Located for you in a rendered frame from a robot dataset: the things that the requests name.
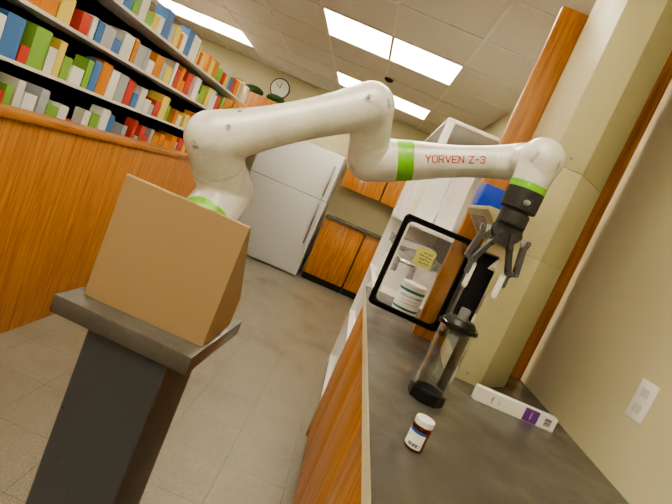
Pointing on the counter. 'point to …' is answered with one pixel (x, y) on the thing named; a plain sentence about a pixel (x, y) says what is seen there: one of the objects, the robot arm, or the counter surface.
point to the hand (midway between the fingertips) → (482, 282)
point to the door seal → (388, 263)
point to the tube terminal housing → (527, 281)
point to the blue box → (488, 196)
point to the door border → (394, 253)
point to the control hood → (483, 213)
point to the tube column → (607, 83)
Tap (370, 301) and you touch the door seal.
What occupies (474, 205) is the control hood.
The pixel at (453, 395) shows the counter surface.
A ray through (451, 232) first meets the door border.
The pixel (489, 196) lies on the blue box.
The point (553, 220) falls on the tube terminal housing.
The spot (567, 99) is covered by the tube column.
